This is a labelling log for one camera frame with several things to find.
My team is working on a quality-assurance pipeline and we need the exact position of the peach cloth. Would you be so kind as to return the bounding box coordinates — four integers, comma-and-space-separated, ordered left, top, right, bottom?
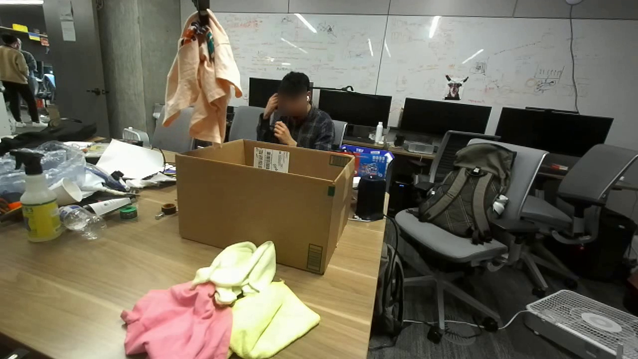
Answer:
163, 9, 243, 145

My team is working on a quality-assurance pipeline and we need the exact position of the cardboard box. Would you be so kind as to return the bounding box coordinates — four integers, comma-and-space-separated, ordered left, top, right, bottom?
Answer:
175, 139, 355, 275

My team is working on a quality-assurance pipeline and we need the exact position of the white box fan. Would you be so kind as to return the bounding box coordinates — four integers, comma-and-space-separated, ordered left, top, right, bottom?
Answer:
523, 290, 638, 359

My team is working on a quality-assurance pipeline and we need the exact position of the black monitor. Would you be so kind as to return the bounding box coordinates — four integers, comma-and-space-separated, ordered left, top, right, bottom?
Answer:
318, 89, 393, 128
400, 98, 493, 136
494, 107, 615, 158
248, 77, 315, 109

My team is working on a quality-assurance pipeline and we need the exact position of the grey office chair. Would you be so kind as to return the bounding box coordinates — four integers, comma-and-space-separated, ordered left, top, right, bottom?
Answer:
228, 106, 265, 142
520, 144, 638, 296
152, 107, 195, 153
428, 131, 500, 184
393, 139, 550, 333

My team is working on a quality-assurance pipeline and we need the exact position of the small white heater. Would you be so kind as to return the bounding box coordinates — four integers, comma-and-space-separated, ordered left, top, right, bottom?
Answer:
122, 127, 151, 147

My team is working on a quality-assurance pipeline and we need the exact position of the grey door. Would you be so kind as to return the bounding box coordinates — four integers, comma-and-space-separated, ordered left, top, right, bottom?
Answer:
42, 0, 111, 138

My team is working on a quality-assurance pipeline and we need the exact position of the person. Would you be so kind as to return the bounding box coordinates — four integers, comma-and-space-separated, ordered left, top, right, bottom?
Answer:
0, 33, 41, 128
256, 71, 336, 152

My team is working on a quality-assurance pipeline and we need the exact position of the white paper sheet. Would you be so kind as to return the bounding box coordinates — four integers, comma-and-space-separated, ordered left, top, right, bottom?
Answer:
95, 139, 165, 180

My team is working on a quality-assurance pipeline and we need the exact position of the black bag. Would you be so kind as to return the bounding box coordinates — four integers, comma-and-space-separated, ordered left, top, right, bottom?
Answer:
0, 119, 98, 155

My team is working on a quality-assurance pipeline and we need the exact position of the clear plastic bag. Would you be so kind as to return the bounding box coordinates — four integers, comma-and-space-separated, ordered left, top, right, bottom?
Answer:
0, 141, 87, 196

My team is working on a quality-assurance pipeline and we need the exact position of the white tube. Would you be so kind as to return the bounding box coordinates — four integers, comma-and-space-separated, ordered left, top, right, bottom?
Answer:
88, 197, 133, 217

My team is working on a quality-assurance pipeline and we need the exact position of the white paper cup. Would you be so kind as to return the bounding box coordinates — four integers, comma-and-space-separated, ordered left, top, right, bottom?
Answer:
49, 178, 84, 206

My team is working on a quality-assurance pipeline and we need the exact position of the blue printed carton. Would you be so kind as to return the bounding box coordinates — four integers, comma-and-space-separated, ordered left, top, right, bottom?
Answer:
340, 144, 395, 180

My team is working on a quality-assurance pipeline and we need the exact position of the clear plastic bottle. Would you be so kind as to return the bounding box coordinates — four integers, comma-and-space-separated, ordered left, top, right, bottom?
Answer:
59, 204, 107, 240

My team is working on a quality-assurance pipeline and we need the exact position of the grey desk device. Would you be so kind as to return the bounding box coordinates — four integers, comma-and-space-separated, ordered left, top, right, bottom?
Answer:
402, 140, 436, 155

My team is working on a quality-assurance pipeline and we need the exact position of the white spray bottle yellow label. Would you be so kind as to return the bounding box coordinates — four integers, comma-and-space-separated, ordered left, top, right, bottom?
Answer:
10, 150, 63, 243

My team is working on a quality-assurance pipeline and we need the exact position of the pale yellow cloth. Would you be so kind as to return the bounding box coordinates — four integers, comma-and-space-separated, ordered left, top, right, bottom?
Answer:
192, 241, 277, 306

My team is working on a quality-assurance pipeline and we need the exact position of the animal picture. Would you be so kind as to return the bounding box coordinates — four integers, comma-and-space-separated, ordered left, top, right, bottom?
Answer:
443, 75, 470, 102

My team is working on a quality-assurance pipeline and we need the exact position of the whiteboard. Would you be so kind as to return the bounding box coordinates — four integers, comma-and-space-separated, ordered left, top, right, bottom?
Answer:
180, 12, 638, 150

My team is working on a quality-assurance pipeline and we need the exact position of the pink cloth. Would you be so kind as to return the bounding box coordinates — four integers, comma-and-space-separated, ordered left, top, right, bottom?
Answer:
121, 281, 234, 359

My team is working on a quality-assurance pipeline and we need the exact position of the bright yellow cloth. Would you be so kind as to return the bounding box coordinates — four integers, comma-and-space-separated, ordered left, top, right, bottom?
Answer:
229, 280, 321, 359

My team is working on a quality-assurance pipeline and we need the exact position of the olive backpack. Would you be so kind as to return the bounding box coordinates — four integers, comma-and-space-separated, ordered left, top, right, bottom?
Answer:
417, 143, 517, 245

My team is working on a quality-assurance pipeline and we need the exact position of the black cable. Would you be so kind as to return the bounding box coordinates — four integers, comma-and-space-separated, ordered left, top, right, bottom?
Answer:
569, 4, 580, 113

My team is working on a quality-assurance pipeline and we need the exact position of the white cable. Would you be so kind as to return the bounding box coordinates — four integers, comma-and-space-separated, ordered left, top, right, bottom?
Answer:
403, 309, 529, 331

